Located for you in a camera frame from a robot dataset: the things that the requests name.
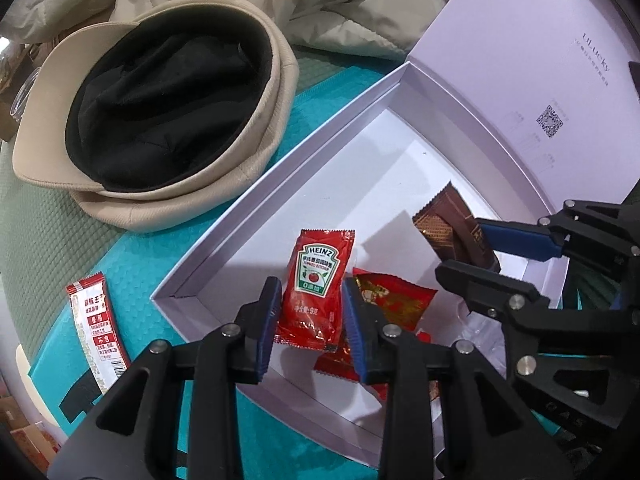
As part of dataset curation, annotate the clear plastic wrapper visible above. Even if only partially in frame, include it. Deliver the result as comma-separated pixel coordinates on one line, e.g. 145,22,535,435
457,305,507,352

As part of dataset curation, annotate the red ketchup packet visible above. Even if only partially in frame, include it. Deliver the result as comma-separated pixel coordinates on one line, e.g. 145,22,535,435
275,228,357,352

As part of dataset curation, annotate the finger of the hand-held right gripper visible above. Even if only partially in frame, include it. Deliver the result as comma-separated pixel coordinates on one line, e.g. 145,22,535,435
435,259,640,431
474,199,640,281

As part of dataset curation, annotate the long white red-label packet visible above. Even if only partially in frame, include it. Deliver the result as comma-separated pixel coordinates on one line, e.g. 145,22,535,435
66,271,132,395

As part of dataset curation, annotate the brown wafer packet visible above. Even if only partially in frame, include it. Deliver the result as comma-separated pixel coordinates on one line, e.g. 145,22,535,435
412,181,502,274

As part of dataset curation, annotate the stack of brown cardboard boxes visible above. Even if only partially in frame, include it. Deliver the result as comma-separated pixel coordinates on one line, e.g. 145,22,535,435
0,395,62,463

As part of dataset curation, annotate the beige hat with black lining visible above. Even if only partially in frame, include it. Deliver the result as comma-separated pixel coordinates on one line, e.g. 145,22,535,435
12,0,300,233

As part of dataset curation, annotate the lavender cardboard gift box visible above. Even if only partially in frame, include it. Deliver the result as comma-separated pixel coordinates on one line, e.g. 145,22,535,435
150,0,640,468

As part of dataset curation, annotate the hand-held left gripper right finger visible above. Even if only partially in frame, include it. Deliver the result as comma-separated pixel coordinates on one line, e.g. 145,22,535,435
341,277,576,480

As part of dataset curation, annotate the red snack packet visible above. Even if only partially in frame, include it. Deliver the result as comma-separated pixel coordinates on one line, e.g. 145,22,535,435
350,267,438,332
314,330,362,384

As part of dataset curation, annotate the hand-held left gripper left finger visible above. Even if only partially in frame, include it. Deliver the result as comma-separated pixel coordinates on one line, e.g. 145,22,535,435
47,276,283,480

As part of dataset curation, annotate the teal bubble mailer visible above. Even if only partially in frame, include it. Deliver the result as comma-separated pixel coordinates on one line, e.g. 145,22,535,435
27,57,571,480

